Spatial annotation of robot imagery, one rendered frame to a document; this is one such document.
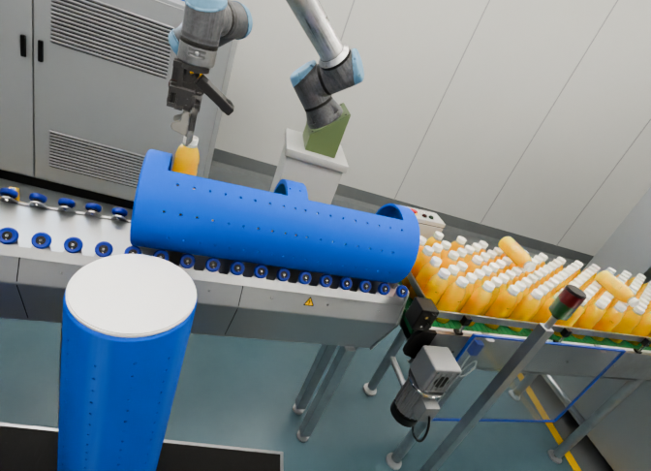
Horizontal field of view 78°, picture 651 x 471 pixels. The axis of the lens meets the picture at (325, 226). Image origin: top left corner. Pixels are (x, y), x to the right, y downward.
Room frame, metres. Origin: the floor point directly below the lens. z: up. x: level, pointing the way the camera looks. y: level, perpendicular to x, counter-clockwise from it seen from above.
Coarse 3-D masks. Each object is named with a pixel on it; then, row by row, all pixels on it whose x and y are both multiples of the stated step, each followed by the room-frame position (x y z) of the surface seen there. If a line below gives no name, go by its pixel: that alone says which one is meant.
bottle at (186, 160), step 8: (184, 144) 1.00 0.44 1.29; (176, 152) 1.00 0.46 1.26; (184, 152) 1.00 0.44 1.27; (192, 152) 1.01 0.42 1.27; (176, 160) 0.99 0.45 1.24; (184, 160) 0.99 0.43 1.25; (192, 160) 1.00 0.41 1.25; (176, 168) 0.99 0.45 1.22; (184, 168) 0.99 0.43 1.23; (192, 168) 1.01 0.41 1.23
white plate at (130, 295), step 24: (96, 264) 0.72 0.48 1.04; (120, 264) 0.75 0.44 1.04; (144, 264) 0.78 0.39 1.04; (168, 264) 0.82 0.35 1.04; (72, 288) 0.63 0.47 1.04; (96, 288) 0.65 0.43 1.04; (120, 288) 0.68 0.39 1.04; (144, 288) 0.71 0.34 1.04; (168, 288) 0.73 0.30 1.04; (192, 288) 0.77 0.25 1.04; (72, 312) 0.57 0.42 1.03; (96, 312) 0.59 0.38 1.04; (120, 312) 0.61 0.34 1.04; (144, 312) 0.64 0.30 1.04; (168, 312) 0.66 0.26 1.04; (120, 336) 0.56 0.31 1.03
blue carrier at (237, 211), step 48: (144, 192) 0.88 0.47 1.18; (192, 192) 0.94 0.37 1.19; (240, 192) 1.01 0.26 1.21; (288, 192) 1.10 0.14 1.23; (144, 240) 0.87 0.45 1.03; (192, 240) 0.91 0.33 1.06; (240, 240) 0.96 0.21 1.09; (288, 240) 1.01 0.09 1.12; (336, 240) 1.08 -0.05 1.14; (384, 240) 1.15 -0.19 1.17
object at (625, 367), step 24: (408, 336) 1.34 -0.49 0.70; (432, 336) 1.16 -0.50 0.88; (456, 336) 1.20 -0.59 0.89; (384, 360) 1.65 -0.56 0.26; (408, 360) 1.17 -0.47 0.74; (624, 360) 1.57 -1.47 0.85; (648, 360) 1.63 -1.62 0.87; (624, 384) 1.72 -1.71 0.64; (600, 408) 1.71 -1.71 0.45; (408, 432) 1.30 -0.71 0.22; (576, 432) 1.71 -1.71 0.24; (552, 456) 1.70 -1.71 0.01
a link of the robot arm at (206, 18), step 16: (192, 0) 0.97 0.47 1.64; (208, 0) 0.98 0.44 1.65; (224, 0) 1.01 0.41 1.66; (192, 16) 0.97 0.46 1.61; (208, 16) 0.98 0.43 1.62; (224, 16) 1.02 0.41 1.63; (192, 32) 0.97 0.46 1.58; (208, 32) 0.98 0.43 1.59; (224, 32) 1.05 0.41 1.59; (208, 48) 0.99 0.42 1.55
